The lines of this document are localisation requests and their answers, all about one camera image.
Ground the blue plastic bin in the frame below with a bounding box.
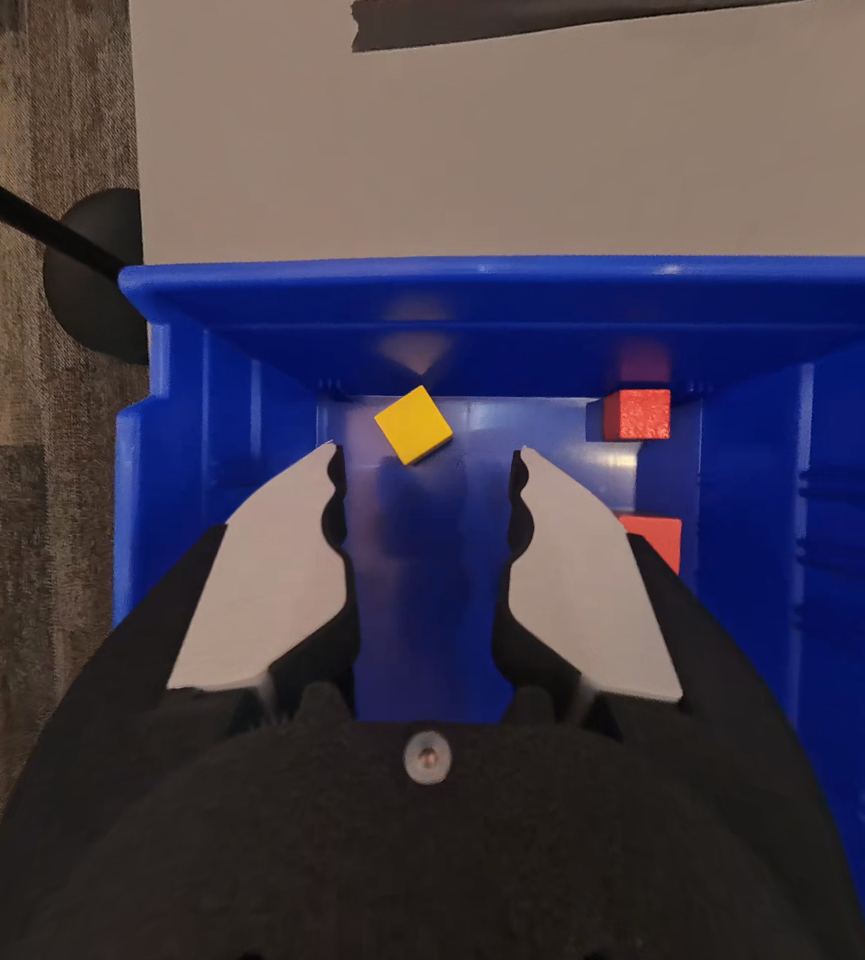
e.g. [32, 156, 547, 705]
[112, 256, 865, 960]

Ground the red wooden cube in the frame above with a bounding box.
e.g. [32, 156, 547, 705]
[601, 388, 672, 441]
[618, 515, 683, 576]

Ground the black round caster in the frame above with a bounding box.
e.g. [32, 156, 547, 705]
[42, 187, 151, 367]

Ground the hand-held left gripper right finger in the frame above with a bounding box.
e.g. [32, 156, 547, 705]
[491, 446, 684, 723]

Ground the black tripod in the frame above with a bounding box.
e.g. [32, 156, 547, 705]
[0, 156, 132, 277]

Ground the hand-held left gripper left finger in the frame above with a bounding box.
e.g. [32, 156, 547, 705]
[166, 442, 364, 719]

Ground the yellow wooden cube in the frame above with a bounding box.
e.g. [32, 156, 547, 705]
[374, 384, 455, 466]

